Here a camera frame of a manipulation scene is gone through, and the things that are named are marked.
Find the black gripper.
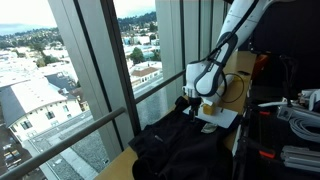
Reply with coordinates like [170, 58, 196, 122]
[188, 96, 203, 123]

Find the black zip jacket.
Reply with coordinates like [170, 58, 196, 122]
[128, 95, 242, 180]

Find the white cutting board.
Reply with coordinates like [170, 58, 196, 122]
[182, 104, 240, 130]

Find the black perforated breadboard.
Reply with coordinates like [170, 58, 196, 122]
[233, 96, 320, 180]

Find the grey power strip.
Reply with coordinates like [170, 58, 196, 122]
[276, 104, 320, 122]

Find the grey metal handrail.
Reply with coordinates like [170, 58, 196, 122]
[0, 69, 186, 180]

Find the aluminium extrusion bar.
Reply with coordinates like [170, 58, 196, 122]
[279, 144, 320, 174]

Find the thin black cable loop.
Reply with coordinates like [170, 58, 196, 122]
[215, 72, 246, 104]

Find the black clamp with orange handle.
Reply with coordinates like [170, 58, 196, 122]
[251, 105, 272, 117]
[244, 138, 278, 160]

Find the grey window frame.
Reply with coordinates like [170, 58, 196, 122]
[48, 0, 234, 161]

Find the coiled grey cable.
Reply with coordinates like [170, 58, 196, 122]
[288, 116, 320, 144]

